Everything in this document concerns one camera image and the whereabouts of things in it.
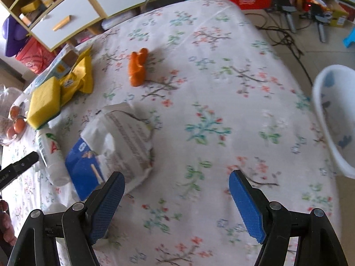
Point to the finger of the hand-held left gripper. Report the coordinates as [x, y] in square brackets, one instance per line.
[20, 166]

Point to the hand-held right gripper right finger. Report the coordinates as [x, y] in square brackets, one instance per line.
[246, 207]

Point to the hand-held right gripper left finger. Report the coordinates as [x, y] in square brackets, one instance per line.
[106, 209]

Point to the white blue paper bag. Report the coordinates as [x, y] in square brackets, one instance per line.
[127, 141]

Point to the light blue milk carton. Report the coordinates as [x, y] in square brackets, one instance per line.
[62, 62]

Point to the white plastic bin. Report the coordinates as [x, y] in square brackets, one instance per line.
[332, 122]

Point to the person's left hand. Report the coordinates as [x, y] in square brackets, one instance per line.
[5, 221]

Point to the white plastic bottle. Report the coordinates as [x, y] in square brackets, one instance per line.
[51, 155]

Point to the red-orange fruit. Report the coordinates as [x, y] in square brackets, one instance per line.
[20, 125]
[10, 133]
[14, 111]

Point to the clear plastic fruit container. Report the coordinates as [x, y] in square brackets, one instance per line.
[7, 99]

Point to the yellow sponge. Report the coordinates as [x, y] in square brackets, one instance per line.
[44, 102]

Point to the floral tablecloth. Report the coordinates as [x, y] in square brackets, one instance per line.
[208, 110]

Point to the yellow plastic packet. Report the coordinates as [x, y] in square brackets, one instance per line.
[80, 77]

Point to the red gift bag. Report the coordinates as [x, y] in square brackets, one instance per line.
[33, 56]

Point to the orange toy figure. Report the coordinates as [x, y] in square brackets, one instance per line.
[137, 69]

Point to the narrow grey drawer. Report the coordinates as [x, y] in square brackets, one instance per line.
[59, 25]

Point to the yellow box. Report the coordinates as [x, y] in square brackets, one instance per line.
[31, 6]

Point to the clear plastic storage box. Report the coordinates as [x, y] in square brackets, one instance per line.
[119, 20]

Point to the wooden cabinet with grey drawers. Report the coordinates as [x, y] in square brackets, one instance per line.
[91, 2]

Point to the black grey hand tool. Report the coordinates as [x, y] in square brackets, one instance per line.
[319, 23]
[288, 13]

